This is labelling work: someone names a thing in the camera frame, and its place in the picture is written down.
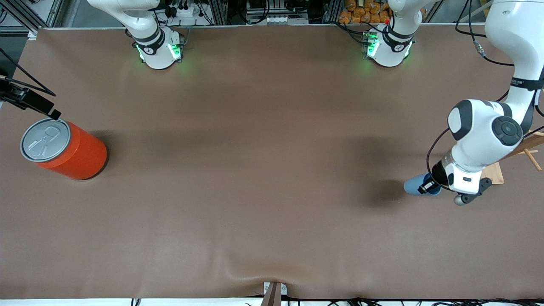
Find orange can with grey lid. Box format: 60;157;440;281
20;118;108;181

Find brown table mat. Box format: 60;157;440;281
0;23;544;300

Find light blue plastic cup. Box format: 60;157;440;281
404;172;442;196

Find white power strip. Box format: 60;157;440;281
168;3;200;17

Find orange snack bags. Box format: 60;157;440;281
339;0;391;24

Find aluminium frame profile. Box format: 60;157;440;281
0;0;64;34

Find wooden cup rack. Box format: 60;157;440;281
482;130;544;185

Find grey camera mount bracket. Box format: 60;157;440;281
260;281;288;306

